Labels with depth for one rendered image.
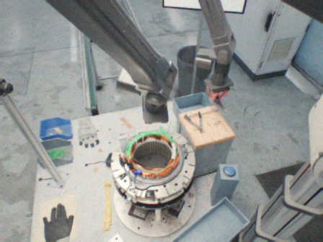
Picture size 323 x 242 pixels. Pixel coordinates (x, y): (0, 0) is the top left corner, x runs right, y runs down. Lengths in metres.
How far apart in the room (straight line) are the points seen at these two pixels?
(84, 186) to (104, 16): 1.04
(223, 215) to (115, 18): 0.75
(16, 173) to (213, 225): 1.96
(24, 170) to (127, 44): 2.22
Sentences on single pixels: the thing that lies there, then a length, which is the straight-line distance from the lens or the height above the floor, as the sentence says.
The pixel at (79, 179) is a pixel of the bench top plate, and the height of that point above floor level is 0.78.
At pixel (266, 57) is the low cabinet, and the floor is 0.34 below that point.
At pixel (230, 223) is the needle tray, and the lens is 0.90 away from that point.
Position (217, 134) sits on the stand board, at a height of 1.07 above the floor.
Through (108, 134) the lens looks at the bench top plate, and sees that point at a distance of 1.42.
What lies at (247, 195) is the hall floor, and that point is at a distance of 2.17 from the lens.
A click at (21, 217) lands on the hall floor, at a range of 2.26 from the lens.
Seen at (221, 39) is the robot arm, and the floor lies 1.48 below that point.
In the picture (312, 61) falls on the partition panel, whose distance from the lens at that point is 3.35.
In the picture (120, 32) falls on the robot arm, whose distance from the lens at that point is 0.33.
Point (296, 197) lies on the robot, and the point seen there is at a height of 1.20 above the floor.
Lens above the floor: 1.85
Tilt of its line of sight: 47 degrees down
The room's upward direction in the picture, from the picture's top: straight up
